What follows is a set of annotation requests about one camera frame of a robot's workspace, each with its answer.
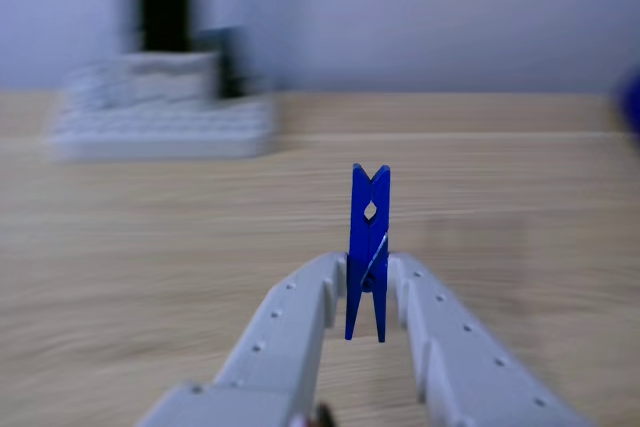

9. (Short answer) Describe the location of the blue clothes peg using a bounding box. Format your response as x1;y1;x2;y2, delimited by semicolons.
343;162;392;344

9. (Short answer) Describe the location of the blue round object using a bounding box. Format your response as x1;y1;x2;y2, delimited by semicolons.
610;65;640;149

